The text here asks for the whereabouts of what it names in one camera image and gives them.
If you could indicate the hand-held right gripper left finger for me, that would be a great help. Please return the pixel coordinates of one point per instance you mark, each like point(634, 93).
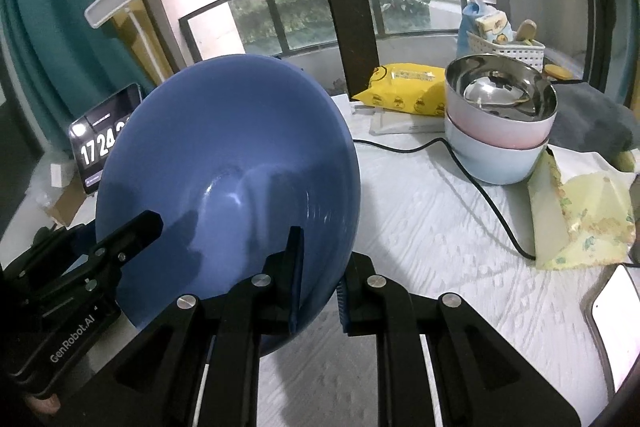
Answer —
point(296, 277)

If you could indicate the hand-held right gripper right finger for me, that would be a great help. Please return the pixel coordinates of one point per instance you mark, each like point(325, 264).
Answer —
point(344, 302)

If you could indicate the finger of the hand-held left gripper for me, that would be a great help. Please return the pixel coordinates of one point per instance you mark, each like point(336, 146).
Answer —
point(132, 234)

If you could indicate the person's left hand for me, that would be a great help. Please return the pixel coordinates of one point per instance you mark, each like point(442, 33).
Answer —
point(42, 405)

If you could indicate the cardboard box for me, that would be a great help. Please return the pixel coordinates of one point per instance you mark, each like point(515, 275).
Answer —
point(70, 204)

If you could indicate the small white box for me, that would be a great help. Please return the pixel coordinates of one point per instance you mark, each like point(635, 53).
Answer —
point(60, 175)

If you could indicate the tablet with clock display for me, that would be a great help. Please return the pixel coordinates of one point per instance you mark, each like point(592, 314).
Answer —
point(100, 132)

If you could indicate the white flat packet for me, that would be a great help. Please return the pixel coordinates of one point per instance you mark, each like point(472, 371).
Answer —
point(400, 124)

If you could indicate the light blue bowl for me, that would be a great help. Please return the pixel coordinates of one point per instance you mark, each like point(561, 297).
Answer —
point(495, 164)

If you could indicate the yellow wipes packet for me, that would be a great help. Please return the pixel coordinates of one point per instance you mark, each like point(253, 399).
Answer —
point(400, 87)

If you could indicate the teal curtain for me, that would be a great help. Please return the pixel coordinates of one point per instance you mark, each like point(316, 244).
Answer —
point(40, 32)

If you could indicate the pink steel-lined bowl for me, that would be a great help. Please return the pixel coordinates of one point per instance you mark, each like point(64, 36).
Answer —
point(495, 127)

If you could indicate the yellow-green tissue pack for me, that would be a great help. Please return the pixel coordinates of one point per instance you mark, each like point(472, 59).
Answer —
point(580, 212)

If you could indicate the black balcony railing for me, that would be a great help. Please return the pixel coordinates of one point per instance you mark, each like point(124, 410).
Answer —
point(272, 17)

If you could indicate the smartphone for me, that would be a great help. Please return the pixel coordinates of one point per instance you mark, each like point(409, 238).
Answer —
point(617, 322)

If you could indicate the white plastic basket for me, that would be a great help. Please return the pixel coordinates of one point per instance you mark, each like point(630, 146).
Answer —
point(505, 49)

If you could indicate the blue packet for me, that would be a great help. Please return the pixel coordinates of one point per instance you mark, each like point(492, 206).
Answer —
point(470, 24)

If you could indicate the grey cloth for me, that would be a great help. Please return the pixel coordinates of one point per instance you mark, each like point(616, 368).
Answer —
point(590, 117)

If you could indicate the small yellow object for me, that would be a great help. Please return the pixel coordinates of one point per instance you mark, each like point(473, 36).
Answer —
point(557, 73)

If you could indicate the printed cream packet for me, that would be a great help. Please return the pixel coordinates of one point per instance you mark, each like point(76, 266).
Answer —
point(495, 27)

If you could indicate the black window frame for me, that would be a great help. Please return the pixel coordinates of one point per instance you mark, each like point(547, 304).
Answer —
point(340, 7)

